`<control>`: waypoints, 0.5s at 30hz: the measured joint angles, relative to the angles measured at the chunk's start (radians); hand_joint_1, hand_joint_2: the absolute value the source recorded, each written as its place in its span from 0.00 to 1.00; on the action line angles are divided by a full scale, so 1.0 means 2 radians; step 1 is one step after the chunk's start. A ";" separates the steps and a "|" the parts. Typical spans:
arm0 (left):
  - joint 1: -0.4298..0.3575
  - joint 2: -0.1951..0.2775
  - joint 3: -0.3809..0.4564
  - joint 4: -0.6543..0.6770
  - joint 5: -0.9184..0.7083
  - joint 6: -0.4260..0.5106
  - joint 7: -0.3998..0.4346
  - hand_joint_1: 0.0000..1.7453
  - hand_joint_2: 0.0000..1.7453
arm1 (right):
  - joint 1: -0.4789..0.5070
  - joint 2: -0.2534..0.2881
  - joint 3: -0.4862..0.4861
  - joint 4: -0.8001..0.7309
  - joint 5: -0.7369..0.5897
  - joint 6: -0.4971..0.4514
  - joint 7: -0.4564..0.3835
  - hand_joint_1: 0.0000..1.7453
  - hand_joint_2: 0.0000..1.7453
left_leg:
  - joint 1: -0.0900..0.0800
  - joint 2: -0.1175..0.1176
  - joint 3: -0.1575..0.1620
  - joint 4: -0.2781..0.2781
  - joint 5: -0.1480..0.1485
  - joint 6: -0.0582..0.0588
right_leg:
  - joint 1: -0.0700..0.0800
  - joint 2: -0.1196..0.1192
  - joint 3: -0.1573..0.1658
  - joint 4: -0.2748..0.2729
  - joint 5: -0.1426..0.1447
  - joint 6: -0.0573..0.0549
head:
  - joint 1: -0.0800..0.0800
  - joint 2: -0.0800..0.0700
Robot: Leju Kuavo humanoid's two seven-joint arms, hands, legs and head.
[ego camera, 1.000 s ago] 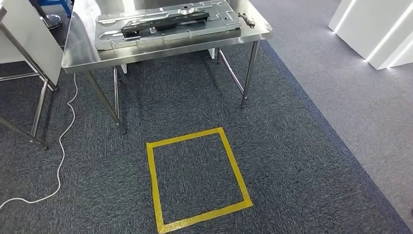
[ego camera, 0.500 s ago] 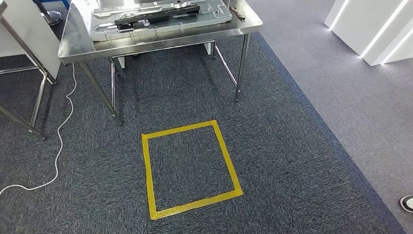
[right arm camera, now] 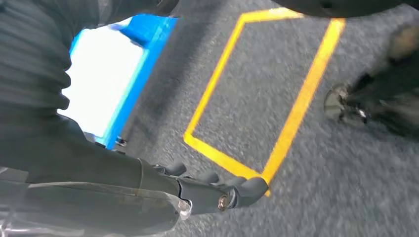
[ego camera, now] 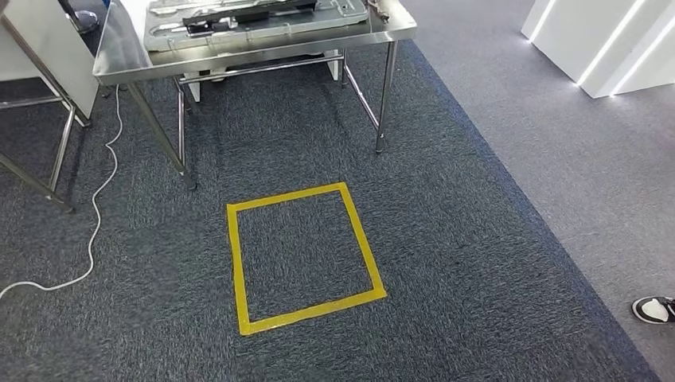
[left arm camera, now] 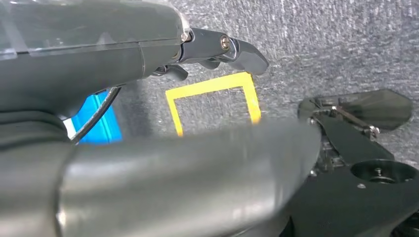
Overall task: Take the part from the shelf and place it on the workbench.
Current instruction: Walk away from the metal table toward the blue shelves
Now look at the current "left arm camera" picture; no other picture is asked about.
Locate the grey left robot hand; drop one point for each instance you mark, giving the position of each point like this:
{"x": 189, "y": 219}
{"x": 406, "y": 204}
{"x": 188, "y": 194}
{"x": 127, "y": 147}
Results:
{"x": 82, "y": 49}

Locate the yellow floor tape square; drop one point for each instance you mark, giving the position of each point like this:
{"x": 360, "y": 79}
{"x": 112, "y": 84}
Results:
{"x": 209, "y": 85}

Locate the blue metal shelf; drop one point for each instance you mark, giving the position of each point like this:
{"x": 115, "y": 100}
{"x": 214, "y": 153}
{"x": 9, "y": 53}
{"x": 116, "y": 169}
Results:
{"x": 108, "y": 127}

